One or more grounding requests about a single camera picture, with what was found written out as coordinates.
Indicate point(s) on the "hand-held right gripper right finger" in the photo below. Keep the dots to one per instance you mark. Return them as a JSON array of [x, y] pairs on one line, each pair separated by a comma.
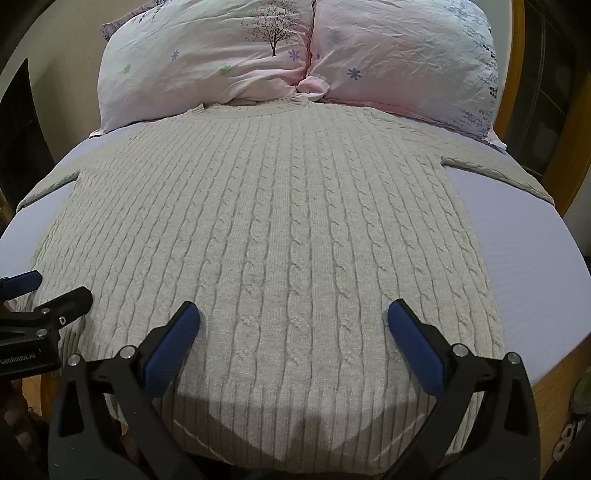
[[415, 341]]

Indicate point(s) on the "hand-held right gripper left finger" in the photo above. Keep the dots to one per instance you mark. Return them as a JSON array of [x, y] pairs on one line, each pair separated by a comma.
[[173, 339]]

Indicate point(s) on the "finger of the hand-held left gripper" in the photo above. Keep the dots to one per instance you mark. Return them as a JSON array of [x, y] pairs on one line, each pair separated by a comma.
[[23, 280], [62, 307]]

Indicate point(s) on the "grey-green shoe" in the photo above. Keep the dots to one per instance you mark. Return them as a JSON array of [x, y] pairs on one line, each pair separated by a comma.
[[581, 392]]

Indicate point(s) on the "pink tree-print pillow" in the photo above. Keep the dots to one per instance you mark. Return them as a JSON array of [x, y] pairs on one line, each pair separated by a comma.
[[198, 60]]

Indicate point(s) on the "pink floral pillow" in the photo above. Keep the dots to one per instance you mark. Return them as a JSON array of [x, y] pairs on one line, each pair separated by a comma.
[[406, 60]]

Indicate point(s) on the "wooden bed frame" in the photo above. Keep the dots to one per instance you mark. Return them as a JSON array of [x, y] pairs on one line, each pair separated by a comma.
[[540, 92]]

